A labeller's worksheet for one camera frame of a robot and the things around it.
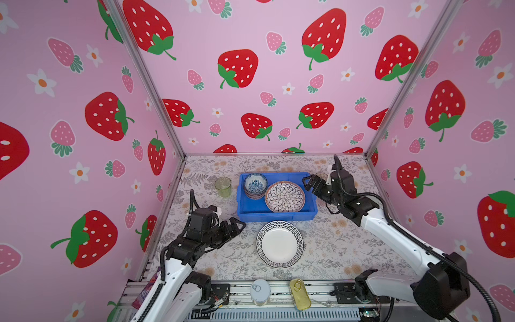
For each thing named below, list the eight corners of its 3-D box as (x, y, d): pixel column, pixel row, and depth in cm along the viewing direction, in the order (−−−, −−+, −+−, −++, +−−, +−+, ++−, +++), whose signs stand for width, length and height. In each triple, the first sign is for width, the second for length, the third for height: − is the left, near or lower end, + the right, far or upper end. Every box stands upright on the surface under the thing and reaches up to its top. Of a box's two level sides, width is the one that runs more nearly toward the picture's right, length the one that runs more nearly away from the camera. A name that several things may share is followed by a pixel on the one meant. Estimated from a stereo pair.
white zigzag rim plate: (256, 268, 82) (255, 265, 79) (257, 224, 95) (257, 221, 92) (304, 267, 82) (306, 265, 79) (299, 224, 95) (300, 221, 92)
